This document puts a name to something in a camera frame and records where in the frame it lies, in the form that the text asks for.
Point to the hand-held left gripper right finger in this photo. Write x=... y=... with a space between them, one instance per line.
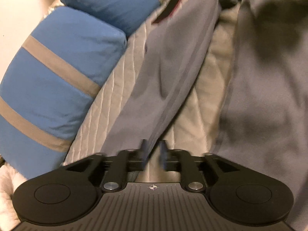
x=163 y=154

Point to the grey-blue fleece garment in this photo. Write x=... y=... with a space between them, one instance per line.
x=264 y=101

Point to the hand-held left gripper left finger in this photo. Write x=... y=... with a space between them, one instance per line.
x=144 y=152

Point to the blue grey-striped pillow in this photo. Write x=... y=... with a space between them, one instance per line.
x=53 y=77
x=113 y=4

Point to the grey quilted bedspread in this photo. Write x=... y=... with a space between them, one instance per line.
x=101 y=115

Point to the black belt with red trim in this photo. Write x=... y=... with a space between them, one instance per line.
x=173 y=2

